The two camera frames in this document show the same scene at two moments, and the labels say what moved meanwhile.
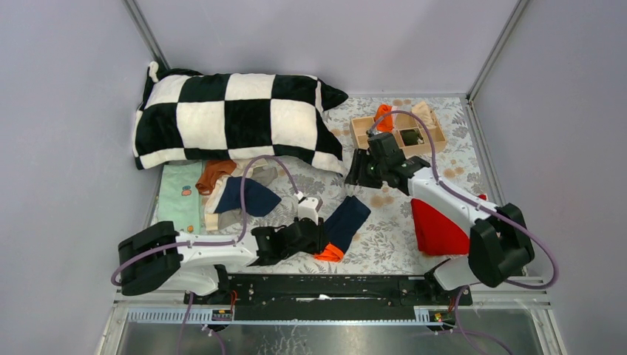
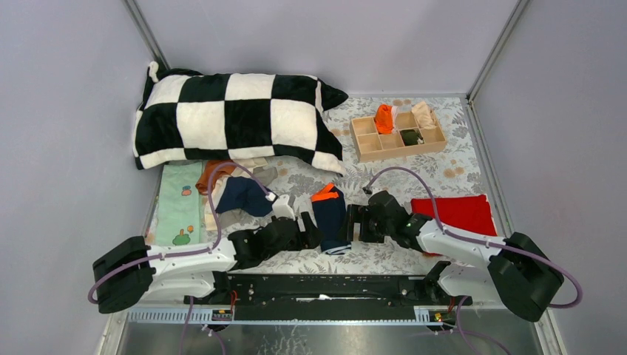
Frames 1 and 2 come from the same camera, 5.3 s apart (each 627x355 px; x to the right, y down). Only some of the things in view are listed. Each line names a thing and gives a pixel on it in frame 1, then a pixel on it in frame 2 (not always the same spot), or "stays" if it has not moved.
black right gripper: (357, 174) to (359, 214)
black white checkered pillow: (186, 115) stays
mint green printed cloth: (180, 195) stays
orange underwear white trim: (387, 123) stays
